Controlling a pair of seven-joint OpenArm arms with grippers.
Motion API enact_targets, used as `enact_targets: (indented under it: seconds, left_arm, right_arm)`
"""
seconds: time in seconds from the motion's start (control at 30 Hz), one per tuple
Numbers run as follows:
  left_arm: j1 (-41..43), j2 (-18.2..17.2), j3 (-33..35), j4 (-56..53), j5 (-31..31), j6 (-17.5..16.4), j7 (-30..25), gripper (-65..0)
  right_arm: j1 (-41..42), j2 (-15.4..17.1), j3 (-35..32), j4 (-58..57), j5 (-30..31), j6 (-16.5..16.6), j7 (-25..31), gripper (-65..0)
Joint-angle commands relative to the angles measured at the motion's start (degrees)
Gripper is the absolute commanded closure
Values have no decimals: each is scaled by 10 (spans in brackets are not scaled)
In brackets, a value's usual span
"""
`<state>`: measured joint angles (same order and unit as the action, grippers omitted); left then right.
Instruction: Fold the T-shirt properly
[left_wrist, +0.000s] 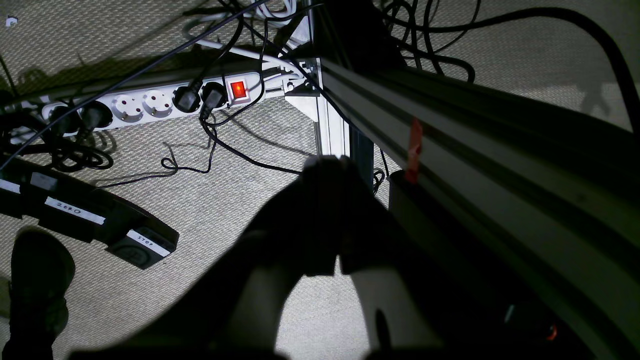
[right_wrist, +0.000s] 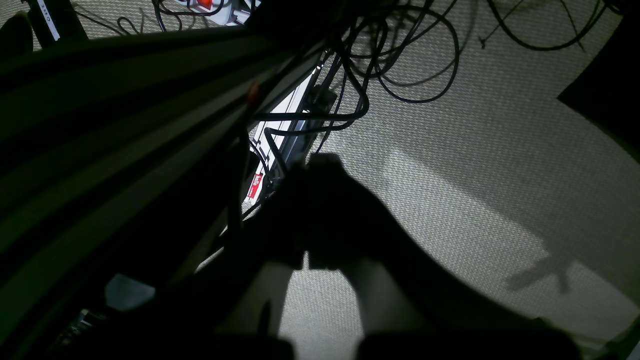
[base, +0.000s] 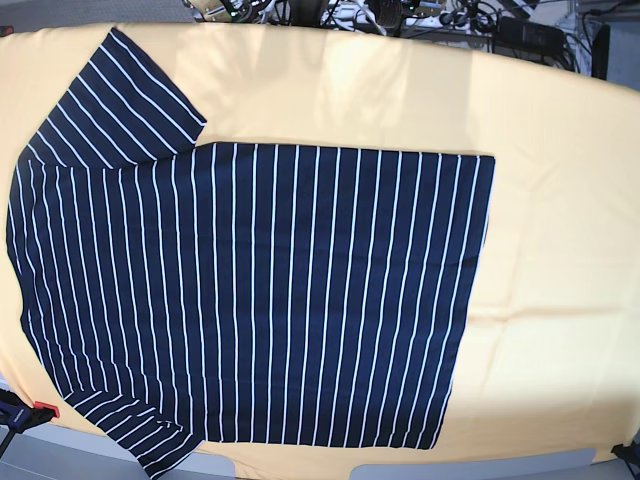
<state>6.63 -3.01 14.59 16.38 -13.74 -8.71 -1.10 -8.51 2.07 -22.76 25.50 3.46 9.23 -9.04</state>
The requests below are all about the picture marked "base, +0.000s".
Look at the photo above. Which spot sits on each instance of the navy white striped T-shirt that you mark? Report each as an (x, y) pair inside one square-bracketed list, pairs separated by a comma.
[(177, 293)]

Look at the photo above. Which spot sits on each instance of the white power strip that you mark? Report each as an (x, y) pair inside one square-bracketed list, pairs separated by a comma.
[(399, 16)]

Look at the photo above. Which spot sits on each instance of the yellow table cloth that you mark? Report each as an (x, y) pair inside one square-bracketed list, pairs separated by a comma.
[(549, 357)]

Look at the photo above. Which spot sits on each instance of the black power adapter box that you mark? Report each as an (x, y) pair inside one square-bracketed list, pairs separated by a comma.
[(529, 37)]

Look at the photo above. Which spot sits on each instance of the red black clamp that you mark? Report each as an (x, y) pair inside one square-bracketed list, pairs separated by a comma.
[(18, 416)]

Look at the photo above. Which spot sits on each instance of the black corner clamp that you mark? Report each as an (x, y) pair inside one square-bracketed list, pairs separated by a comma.
[(630, 455)]

